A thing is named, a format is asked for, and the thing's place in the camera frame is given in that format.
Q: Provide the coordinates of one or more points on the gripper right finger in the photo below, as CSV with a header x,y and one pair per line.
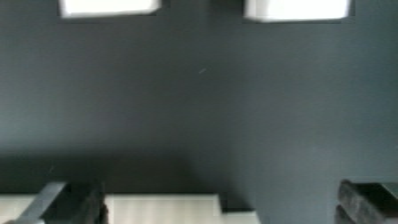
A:
x,y
367,203

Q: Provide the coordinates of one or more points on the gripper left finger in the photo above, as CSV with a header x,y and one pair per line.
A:
x,y
67,204

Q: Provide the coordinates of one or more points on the white square table top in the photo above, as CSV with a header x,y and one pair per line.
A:
x,y
145,209

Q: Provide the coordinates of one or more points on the white table leg far left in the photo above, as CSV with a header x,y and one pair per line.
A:
x,y
104,8

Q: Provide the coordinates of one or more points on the white table leg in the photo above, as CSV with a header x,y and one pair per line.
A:
x,y
295,10
104,8

